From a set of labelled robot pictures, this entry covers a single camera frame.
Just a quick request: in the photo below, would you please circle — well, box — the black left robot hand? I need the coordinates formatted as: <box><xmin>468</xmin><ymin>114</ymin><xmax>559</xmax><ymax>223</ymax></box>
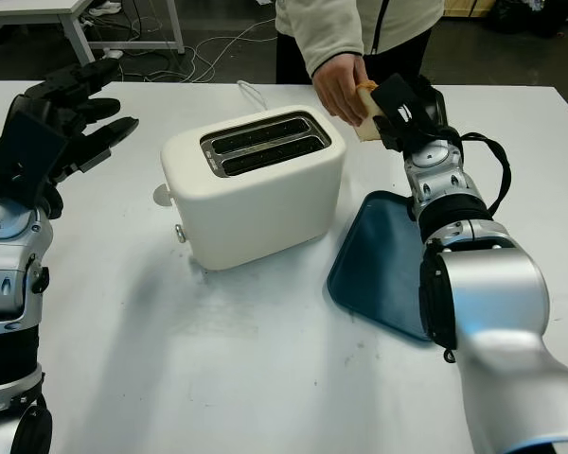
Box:
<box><xmin>11</xmin><ymin>60</ymin><xmax>141</xmax><ymax>219</ymax></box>

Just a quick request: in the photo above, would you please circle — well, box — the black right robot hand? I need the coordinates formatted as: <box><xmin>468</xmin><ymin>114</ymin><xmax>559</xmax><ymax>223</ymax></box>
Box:
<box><xmin>376</xmin><ymin>73</ymin><xmax>456</xmax><ymax>155</ymax></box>

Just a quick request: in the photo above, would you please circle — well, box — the person's right hand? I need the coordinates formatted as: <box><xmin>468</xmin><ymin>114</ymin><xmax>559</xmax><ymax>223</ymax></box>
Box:
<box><xmin>311</xmin><ymin>53</ymin><xmax>371</xmax><ymax>128</ymax></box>

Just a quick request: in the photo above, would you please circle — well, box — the slice of toast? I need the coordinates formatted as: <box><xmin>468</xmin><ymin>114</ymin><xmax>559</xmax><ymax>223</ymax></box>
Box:
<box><xmin>352</xmin><ymin>79</ymin><xmax>387</xmax><ymax>143</ymax></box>

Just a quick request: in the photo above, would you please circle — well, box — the person's right forearm cream sleeve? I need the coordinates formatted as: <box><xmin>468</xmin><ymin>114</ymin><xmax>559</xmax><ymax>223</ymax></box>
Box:
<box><xmin>275</xmin><ymin>0</ymin><xmax>366</xmax><ymax>79</ymax></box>

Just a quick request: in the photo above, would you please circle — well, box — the white toaster lever knob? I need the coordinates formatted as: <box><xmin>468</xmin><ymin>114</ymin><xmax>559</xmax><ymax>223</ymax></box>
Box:
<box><xmin>152</xmin><ymin>183</ymin><xmax>174</xmax><ymax>208</ymax></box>

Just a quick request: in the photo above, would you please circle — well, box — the person in cream jacket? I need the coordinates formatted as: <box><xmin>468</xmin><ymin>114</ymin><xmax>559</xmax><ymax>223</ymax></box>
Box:
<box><xmin>274</xmin><ymin>0</ymin><xmax>446</xmax><ymax>89</ymax></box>

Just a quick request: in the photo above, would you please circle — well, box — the cream two-slot toaster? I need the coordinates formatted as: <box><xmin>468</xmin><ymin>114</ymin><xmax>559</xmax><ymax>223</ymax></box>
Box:
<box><xmin>160</xmin><ymin>104</ymin><xmax>347</xmax><ymax>271</ymax></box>

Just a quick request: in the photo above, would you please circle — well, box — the white sneaker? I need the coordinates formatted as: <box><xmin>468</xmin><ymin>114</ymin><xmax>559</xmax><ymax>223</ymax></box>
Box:
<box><xmin>88</xmin><ymin>0</ymin><xmax>123</xmax><ymax>16</ymax></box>

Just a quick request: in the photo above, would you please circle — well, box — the black bag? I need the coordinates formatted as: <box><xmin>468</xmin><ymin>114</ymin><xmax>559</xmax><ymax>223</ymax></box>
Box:
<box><xmin>491</xmin><ymin>0</ymin><xmax>568</xmax><ymax>37</ymax></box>

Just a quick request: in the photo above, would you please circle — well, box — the white desk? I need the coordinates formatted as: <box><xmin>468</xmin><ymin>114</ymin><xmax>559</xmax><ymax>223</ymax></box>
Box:
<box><xmin>0</xmin><ymin>0</ymin><xmax>186</xmax><ymax>65</ymax></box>

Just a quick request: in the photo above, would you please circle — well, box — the dark blue plastic tray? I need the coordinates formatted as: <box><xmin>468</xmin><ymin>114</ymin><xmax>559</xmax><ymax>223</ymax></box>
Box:
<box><xmin>326</xmin><ymin>190</ymin><xmax>436</xmax><ymax>344</ymax></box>

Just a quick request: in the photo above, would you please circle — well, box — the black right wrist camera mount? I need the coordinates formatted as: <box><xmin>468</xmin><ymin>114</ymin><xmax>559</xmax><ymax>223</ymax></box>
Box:
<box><xmin>370</xmin><ymin>72</ymin><xmax>437</xmax><ymax>139</ymax></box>

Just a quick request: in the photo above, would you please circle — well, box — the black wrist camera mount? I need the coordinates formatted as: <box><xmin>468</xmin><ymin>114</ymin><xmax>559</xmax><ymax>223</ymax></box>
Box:
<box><xmin>0</xmin><ymin>94</ymin><xmax>68</xmax><ymax>193</ymax></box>
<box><xmin>370</xmin><ymin>72</ymin><xmax>437</xmax><ymax>139</ymax></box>

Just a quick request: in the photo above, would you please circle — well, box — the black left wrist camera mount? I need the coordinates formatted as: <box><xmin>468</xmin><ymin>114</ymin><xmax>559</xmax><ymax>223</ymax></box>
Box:
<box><xmin>0</xmin><ymin>94</ymin><xmax>68</xmax><ymax>193</ymax></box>

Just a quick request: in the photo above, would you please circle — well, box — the white toaster power cord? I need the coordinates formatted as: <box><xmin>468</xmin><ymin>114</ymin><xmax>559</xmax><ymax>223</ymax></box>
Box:
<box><xmin>236</xmin><ymin>79</ymin><xmax>269</xmax><ymax>113</ymax></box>

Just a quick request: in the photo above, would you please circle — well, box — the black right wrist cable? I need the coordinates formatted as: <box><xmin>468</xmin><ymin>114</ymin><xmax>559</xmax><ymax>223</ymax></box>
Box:
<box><xmin>453</xmin><ymin>131</ymin><xmax>513</xmax><ymax>219</ymax></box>

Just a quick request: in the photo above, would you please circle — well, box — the thin white floor cable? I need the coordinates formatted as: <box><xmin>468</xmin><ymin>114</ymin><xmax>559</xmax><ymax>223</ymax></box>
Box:
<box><xmin>187</xmin><ymin>20</ymin><xmax>276</xmax><ymax>82</ymax></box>

